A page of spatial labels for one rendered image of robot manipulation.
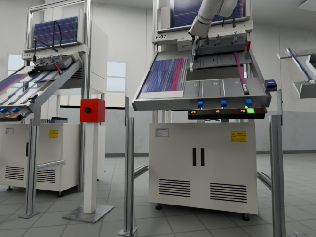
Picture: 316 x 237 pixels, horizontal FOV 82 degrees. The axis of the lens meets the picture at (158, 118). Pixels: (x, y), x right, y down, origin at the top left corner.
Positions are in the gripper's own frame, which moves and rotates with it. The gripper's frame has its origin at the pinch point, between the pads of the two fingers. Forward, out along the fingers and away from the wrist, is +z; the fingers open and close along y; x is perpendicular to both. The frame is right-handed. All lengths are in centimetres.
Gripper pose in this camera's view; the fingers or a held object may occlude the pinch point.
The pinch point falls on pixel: (194, 41)
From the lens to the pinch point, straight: 124.0
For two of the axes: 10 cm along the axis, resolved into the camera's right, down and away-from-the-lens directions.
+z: -1.4, 3.9, 9.1
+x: -2.2, 8.9, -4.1
